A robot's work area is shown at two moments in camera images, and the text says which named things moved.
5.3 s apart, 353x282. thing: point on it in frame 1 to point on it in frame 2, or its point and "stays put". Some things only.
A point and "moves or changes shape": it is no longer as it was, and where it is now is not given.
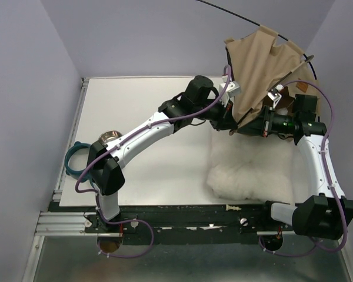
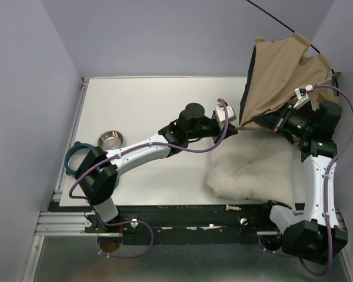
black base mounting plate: x=215 y=224 stays put
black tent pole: x=257 y=23 to x=260 y=9
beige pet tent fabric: x=257 y=63 moves or changes shape
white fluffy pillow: x=247 y=167 stays put
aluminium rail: x=62 y=224 stays put
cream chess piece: x=230 y=207 stays put
